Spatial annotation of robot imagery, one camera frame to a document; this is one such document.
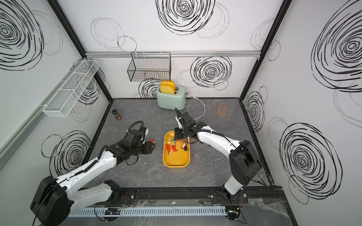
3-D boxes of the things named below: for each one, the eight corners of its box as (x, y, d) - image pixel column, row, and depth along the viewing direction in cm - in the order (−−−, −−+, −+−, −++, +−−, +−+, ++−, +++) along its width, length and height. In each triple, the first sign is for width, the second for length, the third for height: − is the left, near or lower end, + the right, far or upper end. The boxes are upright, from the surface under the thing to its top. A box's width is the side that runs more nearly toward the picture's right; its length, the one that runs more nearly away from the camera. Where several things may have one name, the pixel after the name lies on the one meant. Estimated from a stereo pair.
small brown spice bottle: (116, 122, 108) (111, 113, 99) (118, 117, 110) (112, 108, 102) (121, 122, 108) (116, 113, 99) (122, 117, 110) (117, 108, 102)
